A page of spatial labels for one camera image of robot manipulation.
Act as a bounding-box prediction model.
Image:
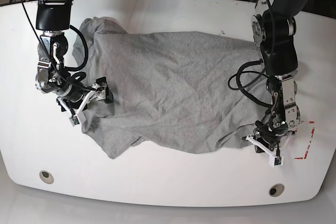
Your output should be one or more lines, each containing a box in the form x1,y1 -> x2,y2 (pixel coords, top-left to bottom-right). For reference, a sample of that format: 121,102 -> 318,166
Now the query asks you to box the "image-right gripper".
240,129 -> 296,157

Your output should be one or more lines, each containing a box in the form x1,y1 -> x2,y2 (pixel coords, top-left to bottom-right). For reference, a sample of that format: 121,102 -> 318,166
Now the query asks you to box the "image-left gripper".
56,77 -> 114,119

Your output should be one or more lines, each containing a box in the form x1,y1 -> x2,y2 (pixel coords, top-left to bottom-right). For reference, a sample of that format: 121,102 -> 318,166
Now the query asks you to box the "grey t-shirt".
80,17 -> 266,159

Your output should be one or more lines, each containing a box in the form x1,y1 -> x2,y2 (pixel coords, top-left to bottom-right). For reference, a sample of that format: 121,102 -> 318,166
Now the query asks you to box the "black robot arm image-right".
235,0 -> 307,167

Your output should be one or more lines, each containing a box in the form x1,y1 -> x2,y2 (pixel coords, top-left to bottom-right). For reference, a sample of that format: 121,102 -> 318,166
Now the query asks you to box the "right table grommet hole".
268,184 -> 285,197

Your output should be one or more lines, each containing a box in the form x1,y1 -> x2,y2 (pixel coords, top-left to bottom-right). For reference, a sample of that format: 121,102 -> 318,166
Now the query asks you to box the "table grommet hole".
268,184 -> 285,197
39,170 -> 54,185

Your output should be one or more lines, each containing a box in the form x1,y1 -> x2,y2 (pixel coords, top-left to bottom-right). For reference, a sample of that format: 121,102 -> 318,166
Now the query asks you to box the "red tape rectangle marking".
292,121 -> 316,160

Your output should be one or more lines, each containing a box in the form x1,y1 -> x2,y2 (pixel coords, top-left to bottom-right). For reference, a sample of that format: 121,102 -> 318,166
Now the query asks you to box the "left table grommet hole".
39,170 -> 54,185

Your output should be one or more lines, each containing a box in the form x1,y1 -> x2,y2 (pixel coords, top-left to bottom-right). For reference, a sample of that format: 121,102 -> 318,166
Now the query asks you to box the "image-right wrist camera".
269,156 -> 284,167

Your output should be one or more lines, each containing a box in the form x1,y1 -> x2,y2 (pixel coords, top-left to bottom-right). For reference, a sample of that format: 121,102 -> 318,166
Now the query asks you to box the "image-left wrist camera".
69,113 -> 86,126

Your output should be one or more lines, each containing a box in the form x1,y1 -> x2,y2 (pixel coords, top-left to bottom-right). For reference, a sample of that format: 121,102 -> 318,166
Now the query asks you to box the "image-left arm black cable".
64,24 -> 89,74

